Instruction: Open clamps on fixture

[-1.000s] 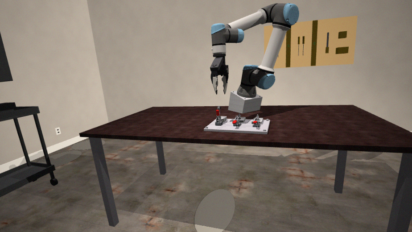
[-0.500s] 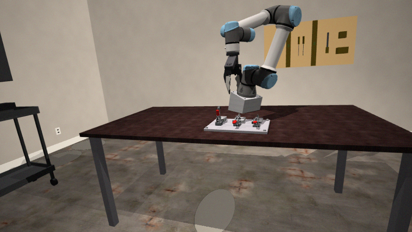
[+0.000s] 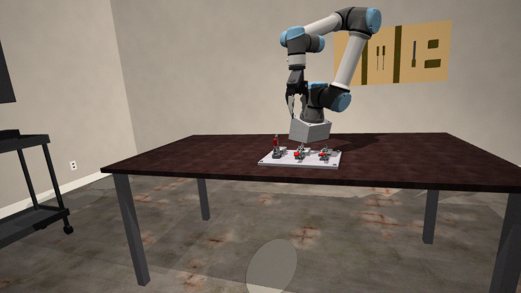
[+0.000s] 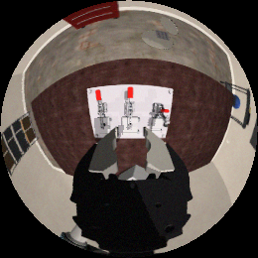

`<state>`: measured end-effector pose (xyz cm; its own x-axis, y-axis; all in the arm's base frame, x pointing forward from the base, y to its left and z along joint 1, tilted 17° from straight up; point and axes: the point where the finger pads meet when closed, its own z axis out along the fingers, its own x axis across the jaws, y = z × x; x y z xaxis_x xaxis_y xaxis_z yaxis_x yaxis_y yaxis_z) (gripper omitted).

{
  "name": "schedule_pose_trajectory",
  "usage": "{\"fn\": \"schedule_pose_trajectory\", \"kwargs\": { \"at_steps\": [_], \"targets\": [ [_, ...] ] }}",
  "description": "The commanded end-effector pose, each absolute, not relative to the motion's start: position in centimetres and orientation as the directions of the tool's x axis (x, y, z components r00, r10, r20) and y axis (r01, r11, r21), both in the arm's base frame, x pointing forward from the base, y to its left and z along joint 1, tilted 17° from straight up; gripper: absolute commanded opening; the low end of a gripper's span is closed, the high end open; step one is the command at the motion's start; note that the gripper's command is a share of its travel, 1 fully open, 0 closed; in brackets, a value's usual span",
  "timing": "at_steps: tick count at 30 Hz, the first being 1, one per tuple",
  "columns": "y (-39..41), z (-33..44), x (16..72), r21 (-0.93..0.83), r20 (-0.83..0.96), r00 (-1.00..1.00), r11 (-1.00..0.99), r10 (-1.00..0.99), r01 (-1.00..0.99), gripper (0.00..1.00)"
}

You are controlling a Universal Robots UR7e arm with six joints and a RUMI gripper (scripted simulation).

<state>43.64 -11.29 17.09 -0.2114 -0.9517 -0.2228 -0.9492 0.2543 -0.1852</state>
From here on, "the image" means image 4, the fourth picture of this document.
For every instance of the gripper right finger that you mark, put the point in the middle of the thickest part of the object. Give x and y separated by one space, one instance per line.
163 161

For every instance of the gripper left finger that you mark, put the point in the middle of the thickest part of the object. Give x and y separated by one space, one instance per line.
99 161

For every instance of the toggle clamp with red handle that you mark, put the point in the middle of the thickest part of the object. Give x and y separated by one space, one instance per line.
102 108
130 95
157 108

